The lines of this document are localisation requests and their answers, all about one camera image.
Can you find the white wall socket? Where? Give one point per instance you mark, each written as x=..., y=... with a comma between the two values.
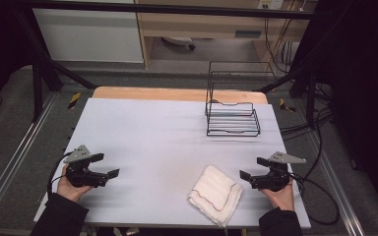
x=270, y=4

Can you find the folded white towel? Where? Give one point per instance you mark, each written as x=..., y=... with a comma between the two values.
x=215, y=193

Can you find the wooden table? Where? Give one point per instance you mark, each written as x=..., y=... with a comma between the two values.
x=164, y=94

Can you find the person's left hand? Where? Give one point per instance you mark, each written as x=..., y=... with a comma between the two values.
x=68, y=191

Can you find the dark curtain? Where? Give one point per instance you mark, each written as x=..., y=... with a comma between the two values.
x=364, y=82
x=0, y=42

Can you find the person's right hand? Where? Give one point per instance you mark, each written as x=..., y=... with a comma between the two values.
x=283, y=200

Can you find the white cabinet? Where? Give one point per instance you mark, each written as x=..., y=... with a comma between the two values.
x=88, y=36

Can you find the white chair base with caster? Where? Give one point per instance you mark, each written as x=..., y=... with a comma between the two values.
x=178, y=41

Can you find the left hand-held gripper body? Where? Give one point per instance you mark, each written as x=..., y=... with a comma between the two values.
x=80, y=178

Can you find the aluminium rail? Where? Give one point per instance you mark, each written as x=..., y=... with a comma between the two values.
x=16, y=157
x=338, y=190

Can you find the white foam mat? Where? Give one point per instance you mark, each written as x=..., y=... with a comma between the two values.
x=157, y=147

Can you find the black metal stand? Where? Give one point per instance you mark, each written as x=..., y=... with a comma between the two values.
x=311, y=95
x=37, y=88

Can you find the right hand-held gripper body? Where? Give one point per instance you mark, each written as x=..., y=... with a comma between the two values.
x=274, y=182

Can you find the wooden desk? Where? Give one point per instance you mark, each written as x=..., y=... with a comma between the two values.
x=203, y=28

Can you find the black metal frame bar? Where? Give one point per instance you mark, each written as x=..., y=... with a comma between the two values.
x=177, y=10

